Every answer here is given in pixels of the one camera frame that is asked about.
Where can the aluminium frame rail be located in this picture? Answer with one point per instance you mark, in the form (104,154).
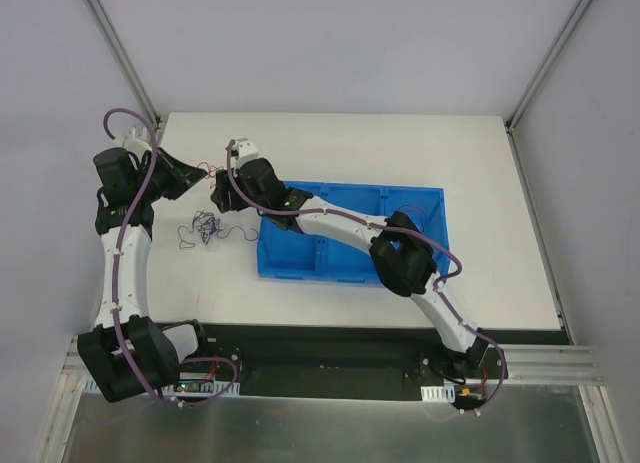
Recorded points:
(542,357)

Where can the right white cable duct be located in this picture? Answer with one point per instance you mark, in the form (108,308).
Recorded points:
(445,393)

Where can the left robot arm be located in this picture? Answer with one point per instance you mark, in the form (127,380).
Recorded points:
(126,352)

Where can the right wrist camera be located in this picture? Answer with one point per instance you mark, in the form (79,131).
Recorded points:
(241,151)

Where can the aluminium corner post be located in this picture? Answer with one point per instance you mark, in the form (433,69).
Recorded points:
(566,32)
(116,48)

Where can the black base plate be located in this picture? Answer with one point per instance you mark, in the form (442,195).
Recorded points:
(384,364)

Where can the blue three-compartment bin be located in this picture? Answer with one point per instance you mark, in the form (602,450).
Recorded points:
(293,256)

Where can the left white cable duct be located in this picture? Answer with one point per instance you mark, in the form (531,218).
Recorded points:
(192,388)

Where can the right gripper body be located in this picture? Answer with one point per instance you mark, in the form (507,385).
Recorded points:
(230,195)

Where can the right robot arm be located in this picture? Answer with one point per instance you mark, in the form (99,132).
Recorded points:
(407,263)

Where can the white cable duct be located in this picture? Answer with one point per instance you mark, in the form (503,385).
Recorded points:
(192,388)
(445,393)

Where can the right aluminium corner post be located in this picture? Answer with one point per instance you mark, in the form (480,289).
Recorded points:
(566,32)

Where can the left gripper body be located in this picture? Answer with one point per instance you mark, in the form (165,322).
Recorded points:
(167,173)

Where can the left aluminium corner post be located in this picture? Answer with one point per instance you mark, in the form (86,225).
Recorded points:
(116,48)

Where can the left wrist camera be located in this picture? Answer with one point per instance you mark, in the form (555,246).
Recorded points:
(136,141)

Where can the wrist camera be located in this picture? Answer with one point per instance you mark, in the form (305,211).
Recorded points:
(136,141)
(241,151)

